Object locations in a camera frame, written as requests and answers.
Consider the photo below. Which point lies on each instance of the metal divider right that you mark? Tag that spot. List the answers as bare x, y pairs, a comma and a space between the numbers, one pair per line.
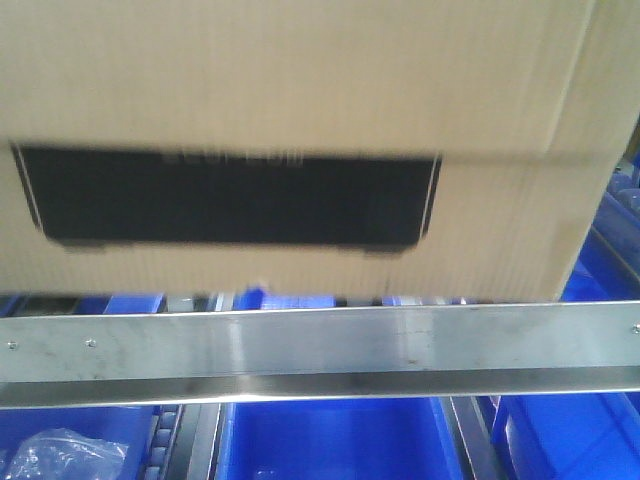
476, 454

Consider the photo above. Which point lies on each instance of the blue bin lower centre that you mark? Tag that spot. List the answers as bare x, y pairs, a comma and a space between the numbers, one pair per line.
392, 438

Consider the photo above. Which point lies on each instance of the brown cardboard box black print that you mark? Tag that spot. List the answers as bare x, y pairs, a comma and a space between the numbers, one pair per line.
350, 148

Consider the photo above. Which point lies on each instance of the clear plastic bag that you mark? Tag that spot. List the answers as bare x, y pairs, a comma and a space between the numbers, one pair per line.
65, 454

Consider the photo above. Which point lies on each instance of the roller track divider left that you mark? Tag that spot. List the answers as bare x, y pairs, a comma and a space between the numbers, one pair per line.
184, 442

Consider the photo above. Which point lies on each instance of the metal shelf upright post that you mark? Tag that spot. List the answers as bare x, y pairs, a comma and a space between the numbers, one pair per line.
630, 157

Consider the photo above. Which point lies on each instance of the blue bin lower left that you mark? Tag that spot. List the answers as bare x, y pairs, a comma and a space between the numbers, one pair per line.
126, 425

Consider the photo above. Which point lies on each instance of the blue bin upper right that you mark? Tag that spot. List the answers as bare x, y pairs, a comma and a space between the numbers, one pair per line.
607, 268

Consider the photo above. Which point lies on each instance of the blue bin lower right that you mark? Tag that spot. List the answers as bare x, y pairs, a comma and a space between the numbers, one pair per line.
568, 436

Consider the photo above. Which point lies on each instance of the metal shelf front rail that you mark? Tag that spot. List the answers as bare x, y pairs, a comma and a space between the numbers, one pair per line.
271, 355

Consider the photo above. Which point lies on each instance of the blue bin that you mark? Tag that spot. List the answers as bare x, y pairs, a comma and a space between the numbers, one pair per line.
607, 268
126, 425
392, 438
568, 436

